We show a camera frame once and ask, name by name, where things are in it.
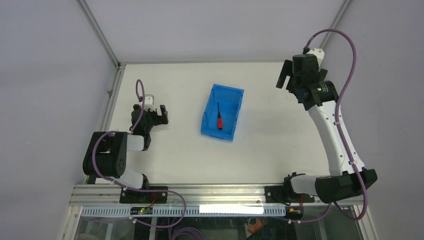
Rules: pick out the white slotted cable duct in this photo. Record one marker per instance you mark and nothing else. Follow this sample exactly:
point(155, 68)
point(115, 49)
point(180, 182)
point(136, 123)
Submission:
point(203, 210)

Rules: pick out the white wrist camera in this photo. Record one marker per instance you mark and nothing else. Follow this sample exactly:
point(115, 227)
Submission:
point(319, 53)
point(148, 103)

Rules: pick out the aluminium frame post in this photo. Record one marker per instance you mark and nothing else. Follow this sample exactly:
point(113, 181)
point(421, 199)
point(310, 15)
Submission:
point(96, 28)
point(338, 18)

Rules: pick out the blue plastic bin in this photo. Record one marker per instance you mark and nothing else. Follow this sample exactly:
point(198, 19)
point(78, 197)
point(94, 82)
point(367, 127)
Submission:
point(230, 102)

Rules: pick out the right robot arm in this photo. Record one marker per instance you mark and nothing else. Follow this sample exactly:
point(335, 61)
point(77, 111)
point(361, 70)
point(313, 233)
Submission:
point(259, 123)

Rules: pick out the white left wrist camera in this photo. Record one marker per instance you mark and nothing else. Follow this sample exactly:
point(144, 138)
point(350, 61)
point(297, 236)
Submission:
point(148, 103)

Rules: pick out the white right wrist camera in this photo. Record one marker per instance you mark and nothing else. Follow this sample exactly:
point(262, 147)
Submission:
point(319, 53)

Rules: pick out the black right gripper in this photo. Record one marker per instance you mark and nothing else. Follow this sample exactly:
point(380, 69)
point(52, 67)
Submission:
point(287, 71)

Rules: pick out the aluminium frame post left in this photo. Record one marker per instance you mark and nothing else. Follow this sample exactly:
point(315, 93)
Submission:
point(96, 28)

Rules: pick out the aluminium mounting rail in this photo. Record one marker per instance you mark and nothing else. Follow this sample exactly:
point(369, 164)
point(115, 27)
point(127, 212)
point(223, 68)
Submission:
point(193, 194)

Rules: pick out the aluminium frame post right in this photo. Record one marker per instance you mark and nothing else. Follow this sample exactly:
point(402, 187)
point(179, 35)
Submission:
point(338, 18)

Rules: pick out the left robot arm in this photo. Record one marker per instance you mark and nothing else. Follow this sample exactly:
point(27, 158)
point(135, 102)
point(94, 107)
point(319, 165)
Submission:
point(106, 156)

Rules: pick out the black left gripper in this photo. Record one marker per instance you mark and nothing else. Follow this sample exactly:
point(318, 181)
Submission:
point(159, 119)

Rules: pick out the red black screwdriver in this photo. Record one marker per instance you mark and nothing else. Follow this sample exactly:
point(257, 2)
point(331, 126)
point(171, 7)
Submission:
point(219, 118)

